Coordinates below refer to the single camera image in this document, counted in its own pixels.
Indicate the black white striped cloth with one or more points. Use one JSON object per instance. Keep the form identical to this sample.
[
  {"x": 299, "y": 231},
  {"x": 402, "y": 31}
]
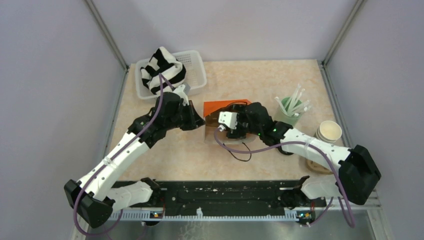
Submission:
[{"x": 164, "y": 63}]

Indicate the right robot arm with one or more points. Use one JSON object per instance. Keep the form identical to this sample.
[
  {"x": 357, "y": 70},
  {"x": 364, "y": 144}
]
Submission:
[{"x": 355, "y": 172}]

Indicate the green straw holder cup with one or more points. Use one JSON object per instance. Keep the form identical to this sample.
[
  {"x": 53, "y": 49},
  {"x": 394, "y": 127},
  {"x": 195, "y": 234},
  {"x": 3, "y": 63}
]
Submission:
[{"x": 282, "y": 112}]

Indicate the black lid on table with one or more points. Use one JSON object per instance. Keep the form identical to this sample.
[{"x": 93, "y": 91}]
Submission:
[{"x": 284, "y": 152}]

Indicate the white wrapped straws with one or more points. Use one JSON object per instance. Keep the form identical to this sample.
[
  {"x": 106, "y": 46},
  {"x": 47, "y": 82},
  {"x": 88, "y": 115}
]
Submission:
[{"x": 295, "y": 101}]

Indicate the orange paper bag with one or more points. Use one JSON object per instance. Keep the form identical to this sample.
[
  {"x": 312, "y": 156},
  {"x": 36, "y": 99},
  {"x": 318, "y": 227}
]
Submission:
[{"x": 211, "y": 111}]

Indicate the cardboard cup carrier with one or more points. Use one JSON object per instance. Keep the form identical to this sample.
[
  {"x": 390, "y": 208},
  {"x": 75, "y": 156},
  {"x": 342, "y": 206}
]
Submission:
[{"x": 317, "y": 168}]

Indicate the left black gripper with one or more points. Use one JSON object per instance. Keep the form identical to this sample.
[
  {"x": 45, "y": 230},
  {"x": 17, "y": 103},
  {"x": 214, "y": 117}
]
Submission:
[{"x": 195, "y": 119}]

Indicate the stack of paper cups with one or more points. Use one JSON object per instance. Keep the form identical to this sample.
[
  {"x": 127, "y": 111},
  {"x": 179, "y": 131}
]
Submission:
[{"x": 329, "y": 131}]

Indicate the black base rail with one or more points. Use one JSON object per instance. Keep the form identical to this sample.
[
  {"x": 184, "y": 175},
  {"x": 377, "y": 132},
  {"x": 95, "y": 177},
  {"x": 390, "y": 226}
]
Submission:
[{"x": 251, "y": 200}]

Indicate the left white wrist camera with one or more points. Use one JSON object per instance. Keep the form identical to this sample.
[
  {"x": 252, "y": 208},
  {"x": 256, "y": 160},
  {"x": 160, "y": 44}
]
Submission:
[{"x": 182, "y": 91}]

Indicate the white plastic basket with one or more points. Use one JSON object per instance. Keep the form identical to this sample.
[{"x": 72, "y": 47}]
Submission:
[{"x": 195, "y": 76}]

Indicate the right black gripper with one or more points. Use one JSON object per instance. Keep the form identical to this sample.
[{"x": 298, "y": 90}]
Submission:
[{"x": 237, "y": 133}]

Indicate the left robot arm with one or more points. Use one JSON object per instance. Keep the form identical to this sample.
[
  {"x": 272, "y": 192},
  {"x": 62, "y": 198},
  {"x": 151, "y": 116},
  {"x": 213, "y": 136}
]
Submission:
[{"x": 94, "y": 197}]

